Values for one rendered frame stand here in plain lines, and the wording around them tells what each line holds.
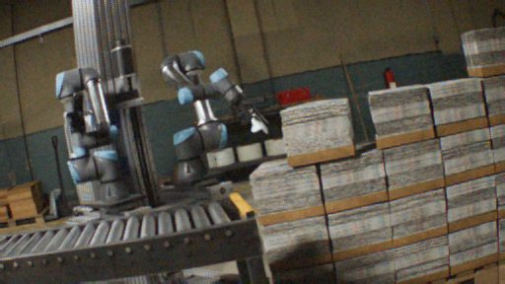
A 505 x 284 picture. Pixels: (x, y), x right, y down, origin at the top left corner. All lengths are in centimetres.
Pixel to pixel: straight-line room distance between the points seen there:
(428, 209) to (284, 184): 68
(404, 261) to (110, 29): 186
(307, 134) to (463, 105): 75
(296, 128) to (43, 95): 711
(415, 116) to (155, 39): 695
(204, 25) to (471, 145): 703
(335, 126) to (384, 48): 729
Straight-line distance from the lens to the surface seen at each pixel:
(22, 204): 855
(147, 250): 193
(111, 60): 312
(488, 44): 276
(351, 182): 271
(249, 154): 875
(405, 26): 1012
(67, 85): 282
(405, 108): 268
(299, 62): 947
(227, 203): 242
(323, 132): 266
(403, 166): 271
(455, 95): 272
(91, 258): 196
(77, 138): 257
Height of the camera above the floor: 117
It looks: 4 degrees down
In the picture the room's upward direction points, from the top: 11 degrees counter-clockwise
